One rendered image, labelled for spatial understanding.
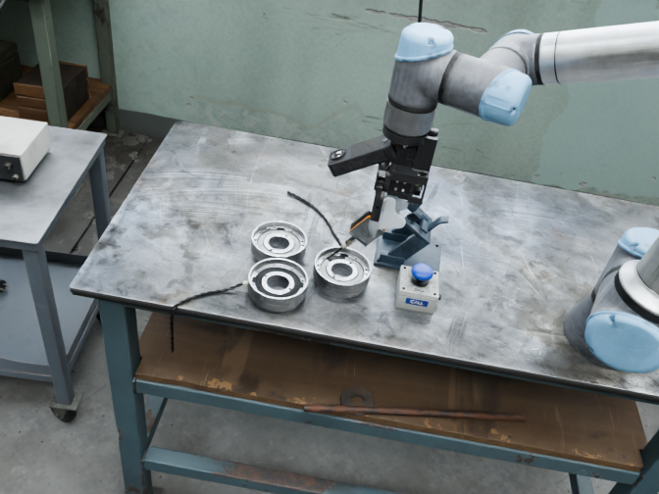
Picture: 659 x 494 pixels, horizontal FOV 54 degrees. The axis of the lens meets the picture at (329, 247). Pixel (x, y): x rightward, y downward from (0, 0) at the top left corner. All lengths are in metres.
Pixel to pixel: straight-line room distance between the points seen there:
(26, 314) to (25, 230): 0.52
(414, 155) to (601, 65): 0.29
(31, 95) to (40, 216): 1.23
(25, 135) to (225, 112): 1.39
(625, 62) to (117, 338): 0.97
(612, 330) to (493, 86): 0.39
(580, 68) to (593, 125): 1.90
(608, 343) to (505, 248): 0.43
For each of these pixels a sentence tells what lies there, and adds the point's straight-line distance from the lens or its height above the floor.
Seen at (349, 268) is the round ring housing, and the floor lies 0.82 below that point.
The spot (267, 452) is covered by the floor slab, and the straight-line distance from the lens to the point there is 1.91.
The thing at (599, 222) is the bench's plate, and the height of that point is 0.80.
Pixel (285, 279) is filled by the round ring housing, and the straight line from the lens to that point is 1.16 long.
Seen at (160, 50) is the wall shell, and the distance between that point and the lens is 2.90.
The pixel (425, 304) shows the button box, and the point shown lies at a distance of 1.17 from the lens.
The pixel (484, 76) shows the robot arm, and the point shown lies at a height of 1.26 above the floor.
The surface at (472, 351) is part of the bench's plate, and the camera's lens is 1.15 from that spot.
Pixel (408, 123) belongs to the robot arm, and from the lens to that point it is 0.98.
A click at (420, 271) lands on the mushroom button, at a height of 0.87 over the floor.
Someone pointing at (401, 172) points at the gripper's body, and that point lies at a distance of 1.03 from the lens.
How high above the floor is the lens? 1.62
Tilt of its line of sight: 40 degrees down
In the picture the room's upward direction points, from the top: 10 degrees clockwise
